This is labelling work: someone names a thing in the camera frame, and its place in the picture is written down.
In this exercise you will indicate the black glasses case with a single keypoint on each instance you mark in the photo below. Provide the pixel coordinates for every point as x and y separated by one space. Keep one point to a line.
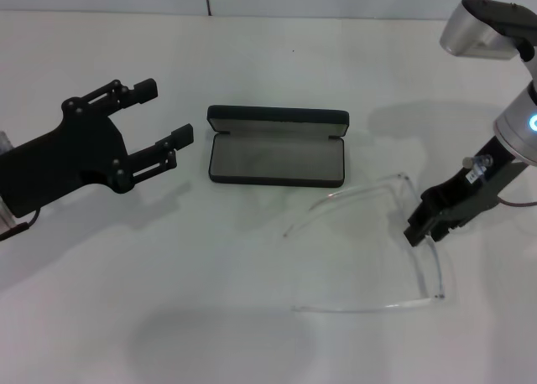
272 162

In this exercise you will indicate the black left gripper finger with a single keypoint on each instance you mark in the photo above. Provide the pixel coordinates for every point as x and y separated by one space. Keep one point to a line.
146 90
182 136

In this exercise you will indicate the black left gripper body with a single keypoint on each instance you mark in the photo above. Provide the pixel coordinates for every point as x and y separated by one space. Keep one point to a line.
63 162

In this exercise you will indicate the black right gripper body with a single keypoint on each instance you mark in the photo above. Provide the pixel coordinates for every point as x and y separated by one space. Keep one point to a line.
482 191

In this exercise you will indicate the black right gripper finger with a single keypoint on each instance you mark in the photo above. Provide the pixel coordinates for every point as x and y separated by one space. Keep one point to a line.
417 229
445 225

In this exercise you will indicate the clear right wrist connector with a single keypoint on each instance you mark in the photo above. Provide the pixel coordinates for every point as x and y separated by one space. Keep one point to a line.
476 162

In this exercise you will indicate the clear white glasses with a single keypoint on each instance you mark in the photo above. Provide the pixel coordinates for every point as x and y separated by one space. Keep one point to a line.
428 271

